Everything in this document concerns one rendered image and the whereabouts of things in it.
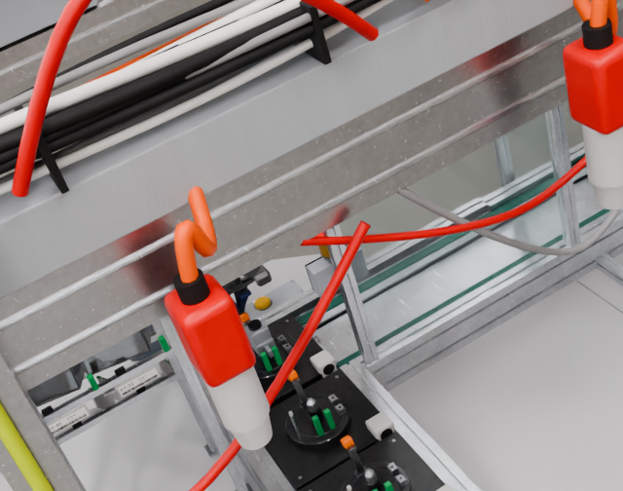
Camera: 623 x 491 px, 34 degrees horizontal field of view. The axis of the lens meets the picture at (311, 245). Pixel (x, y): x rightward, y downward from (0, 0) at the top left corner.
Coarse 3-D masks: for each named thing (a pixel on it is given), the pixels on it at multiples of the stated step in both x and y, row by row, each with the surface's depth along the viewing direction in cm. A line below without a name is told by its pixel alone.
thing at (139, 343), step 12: (132, 336) 196; (144, 336) 196; (108, 348) 196; (120, 348) 196; (132, 348) 196; (144, 348) 197; (84, 360) 195; (96, 360) 196; (108, 360) 196; (120, 360) 196; (96, 372) 196
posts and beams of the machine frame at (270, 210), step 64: (128, 0) 125; (192, 0) 129; (0, 64) 122; (512, 64) 92; (384, 128) 89; (448, 128) 92; (512, 128) 95; (256, 192) 86; (320, 192) 88; (384, 192) 92; (128, 256) 83; (256, 256) 88; (0, 320) 79; (64, 320) 82; (128, 320) 85
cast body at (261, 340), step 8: (256, 320) 230; (248, 328) 230; (256, 328) 228; (264, 328) 228; (248, 336) 230; (256, 336) 228; (264, 336) 229; (256, 344) 229; (264, 344) 229; (272, 344) 230; (256, 352) 231; (272, 352) 228
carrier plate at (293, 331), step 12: (276, 324) 247; (288, 324) 245; (300, 324) 244; (288, 336) 242; (312, 348) 237; (300, 360) 234; (300, 372) 231; (312, 372) 230; (288, 384) 229; (276, 396) 227; (288, 396) 227
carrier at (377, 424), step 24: (312, 384) 227; (336, 384) 225; (288, 408) 223; (312, 408) 212; (336, 408) 214; (360, 408) 217; (288, 432) 214; (312, 432) 213; (336, 432) 211; (360, 432) 212; (384, 432) 209; (288, 456) 212; (312, 456) 210; (336, 456) 208; (288, 480) 209; (312, 480) 206
